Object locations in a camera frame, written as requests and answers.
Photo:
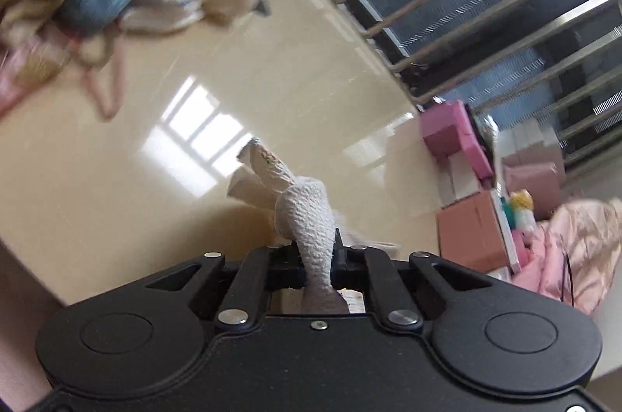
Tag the stack of white boxes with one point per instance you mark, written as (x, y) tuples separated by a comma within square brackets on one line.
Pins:
[(529, 137)]

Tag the yellow white plush toy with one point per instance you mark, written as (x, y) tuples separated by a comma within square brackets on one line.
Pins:
[(522, 208)]

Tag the clear plastic bag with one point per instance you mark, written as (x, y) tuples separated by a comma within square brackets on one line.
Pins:
[(486, 130)]

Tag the magenta pink box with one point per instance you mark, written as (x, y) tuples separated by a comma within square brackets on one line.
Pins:
[(444, 130)]

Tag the white flat box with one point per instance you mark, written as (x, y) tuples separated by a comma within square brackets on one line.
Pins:
[(505, 242)]

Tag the plain white box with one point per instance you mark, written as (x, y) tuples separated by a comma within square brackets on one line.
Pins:
[(461, 181)]

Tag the black window frame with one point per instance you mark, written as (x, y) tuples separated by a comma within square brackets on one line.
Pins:
[(413, 84)]

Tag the cream satin jacket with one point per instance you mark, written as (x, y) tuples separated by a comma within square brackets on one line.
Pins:
[(593, 237)]

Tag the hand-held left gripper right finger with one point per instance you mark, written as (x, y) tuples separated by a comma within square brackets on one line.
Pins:
[(347, 268)]

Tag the white floral crinkle garment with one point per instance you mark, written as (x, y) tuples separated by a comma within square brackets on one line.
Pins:
[(306, 217)]

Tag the pink quilted bedding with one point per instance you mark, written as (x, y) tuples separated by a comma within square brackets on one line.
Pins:
[(549, 266)]

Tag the salmon pink box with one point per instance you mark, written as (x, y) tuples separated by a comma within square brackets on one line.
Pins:
[(471, 227)]

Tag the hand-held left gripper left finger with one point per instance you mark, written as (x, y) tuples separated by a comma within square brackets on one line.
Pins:
[(286, 271)]

